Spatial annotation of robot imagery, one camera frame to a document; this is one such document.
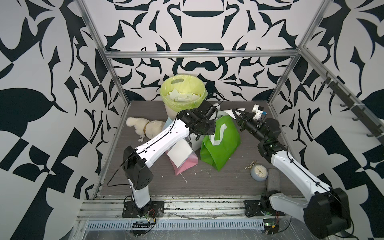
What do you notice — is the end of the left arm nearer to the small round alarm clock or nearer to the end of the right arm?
the end of the right arm

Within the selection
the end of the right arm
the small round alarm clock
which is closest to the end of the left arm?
the end of the right arm

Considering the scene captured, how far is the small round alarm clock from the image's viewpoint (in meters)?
0.83
